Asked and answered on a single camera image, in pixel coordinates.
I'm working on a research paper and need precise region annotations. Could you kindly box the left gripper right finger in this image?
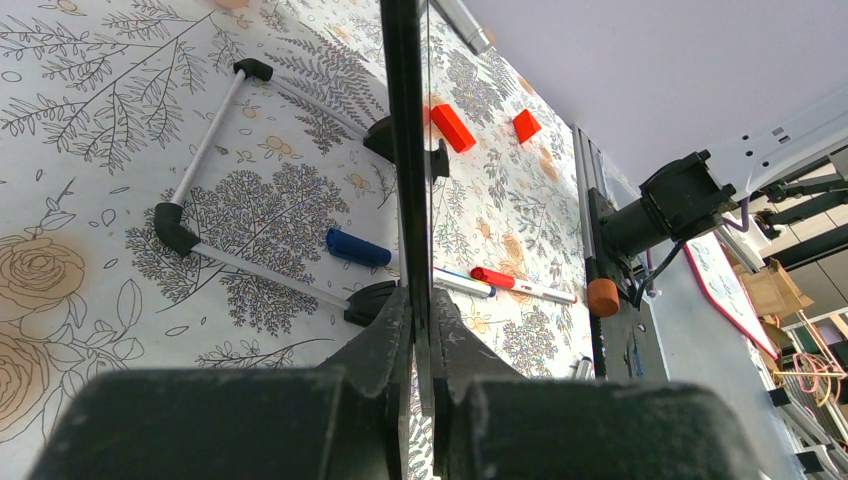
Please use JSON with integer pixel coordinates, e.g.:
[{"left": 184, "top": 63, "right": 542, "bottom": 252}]
[{"left": 430, "top": 289, "right": 760, "bottom": 479}]

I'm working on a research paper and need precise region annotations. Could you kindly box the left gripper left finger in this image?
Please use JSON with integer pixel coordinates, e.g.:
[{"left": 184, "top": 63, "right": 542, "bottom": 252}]
[{"left": 30, "top": 287, "right": 411, "bottom": 479}]

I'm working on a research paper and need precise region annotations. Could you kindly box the white whiteboard black frame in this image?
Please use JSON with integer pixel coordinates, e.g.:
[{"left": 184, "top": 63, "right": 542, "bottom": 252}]
[{"left": 154, "top": 1, "right": 436, "bottom": 417}]

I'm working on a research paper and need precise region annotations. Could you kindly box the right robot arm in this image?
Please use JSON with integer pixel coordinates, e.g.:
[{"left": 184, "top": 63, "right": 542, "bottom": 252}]
[{"left": 590, "top": 89, "right": 847, "bottom": 259}]

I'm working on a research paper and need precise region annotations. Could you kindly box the black capped marker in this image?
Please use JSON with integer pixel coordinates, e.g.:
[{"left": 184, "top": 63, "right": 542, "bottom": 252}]
[{"left": 572, "top": 357, "right": 594, "bottom": 381}]

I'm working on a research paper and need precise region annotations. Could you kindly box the red capped marker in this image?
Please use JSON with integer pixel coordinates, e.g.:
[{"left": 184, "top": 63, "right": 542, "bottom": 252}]
[{"left": 470, "top": 267, "right": 579, "bottom": 305}]

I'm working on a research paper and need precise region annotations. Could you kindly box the brown small block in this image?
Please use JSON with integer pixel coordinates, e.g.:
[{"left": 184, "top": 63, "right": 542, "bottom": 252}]
[{"left": 587, "top": 278, "right": 620, "bottom": 318}]

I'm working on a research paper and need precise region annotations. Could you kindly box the blue capped marker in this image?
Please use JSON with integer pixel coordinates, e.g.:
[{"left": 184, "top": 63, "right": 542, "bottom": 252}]
[{"left": 325, "top": 228, "right": 496, "bottom": 298}]

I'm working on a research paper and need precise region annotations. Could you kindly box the floral patterned mat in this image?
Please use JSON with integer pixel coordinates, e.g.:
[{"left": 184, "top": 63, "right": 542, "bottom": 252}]
[{"left": 1, "top": 1, "right": 591, "bottom": 479}]

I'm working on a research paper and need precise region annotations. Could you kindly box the red wedge block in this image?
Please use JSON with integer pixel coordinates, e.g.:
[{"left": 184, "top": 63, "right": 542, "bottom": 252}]
[{"left": 512, "top": 109, "right": 542, "bottom": 144}]

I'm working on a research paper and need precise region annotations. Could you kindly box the red rectangular block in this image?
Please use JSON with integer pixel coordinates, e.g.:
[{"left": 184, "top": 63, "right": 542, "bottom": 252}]
[{"left": 430, "top": 104, "right": 477, "bottom": 153}]

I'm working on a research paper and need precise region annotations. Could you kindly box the silver grey microphone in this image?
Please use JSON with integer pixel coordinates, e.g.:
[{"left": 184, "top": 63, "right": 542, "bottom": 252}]
[{"left": 432, "top": 0, "right": 494, "bottom": 56}]

